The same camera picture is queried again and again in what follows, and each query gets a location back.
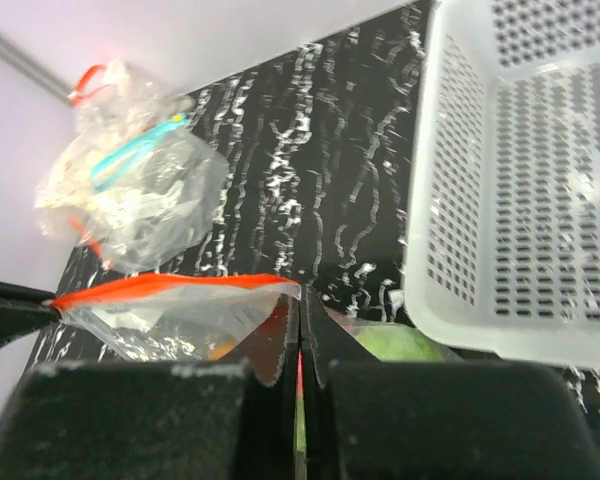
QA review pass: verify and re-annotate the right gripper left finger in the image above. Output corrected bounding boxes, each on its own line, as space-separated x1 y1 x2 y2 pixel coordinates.
224 295 299 479

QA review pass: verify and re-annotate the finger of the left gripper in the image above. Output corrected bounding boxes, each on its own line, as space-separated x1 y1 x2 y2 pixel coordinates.
0 282 60 349

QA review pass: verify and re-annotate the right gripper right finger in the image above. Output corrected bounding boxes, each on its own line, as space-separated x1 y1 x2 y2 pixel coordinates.
299 286 379 479

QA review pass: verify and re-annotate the green round fruit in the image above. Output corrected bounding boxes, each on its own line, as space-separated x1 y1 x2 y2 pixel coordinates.
354 325 444 362

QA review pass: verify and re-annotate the brown kiwi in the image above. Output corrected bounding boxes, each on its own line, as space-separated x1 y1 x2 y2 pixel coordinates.
207 342 237 361

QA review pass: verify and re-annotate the clear bag orange zipper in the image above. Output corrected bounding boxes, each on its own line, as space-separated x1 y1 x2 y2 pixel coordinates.
51 273 301 361

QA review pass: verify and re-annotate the white plastic basket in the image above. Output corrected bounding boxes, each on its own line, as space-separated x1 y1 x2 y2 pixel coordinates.
403 0 600 369

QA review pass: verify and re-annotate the red apple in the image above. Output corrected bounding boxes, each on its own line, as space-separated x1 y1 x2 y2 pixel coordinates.
254 296 300 399

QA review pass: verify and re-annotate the clear bag teal zipper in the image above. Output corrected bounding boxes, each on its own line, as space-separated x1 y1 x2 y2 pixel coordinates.
69 114 229 274

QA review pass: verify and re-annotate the small bag orange zipper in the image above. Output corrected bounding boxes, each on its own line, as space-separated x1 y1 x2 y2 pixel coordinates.
69 60 195 134

